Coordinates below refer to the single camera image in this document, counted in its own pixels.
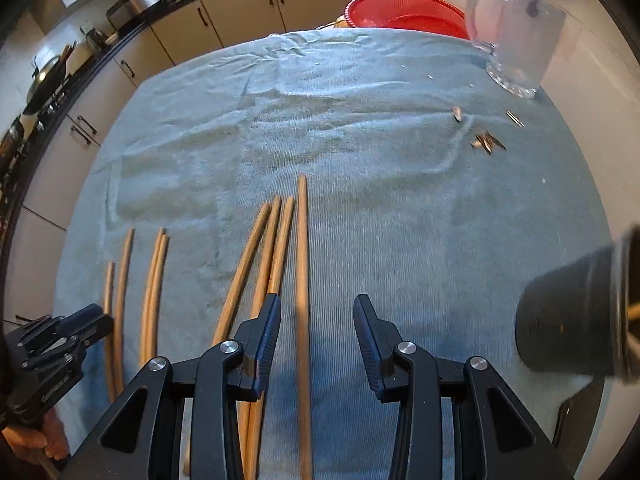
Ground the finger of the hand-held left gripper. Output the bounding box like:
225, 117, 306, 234
62, 303, 114, 349

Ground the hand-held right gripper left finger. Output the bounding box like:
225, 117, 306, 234
59, 293, 282, 480

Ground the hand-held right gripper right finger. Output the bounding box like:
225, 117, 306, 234
353, 294, 576, 480

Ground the bunch of wooden chopsticks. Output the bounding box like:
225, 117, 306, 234
102, 175, 314, 480

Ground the black chopstick holder cup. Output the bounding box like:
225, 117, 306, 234
515, 230, 640, 386

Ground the person's left hand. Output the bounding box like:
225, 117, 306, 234
0, 409, 71, 461

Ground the blue-grey towel cloth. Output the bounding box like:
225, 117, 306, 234
52, 27, 613, 480

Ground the metal wok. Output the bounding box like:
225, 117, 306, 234
25, 42, 77, 113

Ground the red plastic basket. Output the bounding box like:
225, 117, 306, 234
345, 0, 471, 41

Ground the clear glass mug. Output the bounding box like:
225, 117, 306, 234
465, 0, 568, 100

